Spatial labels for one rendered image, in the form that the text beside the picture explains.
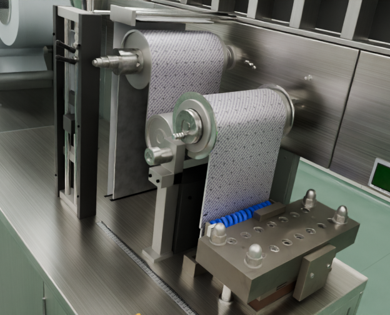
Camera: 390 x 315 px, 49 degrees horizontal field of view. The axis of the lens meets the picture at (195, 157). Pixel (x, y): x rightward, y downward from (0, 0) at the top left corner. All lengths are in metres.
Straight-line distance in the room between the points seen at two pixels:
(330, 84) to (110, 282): 0.69
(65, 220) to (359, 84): 0.82
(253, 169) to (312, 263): 0.25
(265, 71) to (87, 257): 0.67
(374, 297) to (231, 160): 1.89
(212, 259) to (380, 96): 0.51
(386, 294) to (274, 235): 1.84
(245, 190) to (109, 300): 0.40
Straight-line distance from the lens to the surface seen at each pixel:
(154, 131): 1.07
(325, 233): 1.07
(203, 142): 0.91
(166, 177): 0.96
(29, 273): 1.29
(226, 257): 0.91
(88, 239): 1.15
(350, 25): 1.08
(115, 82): 1.21
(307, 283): 1.02
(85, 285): 1.01
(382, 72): 1.03
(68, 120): 1.17
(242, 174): 1.02
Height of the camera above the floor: 1.56
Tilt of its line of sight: 23 degrees down
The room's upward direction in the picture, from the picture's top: 7 degrees clockwise
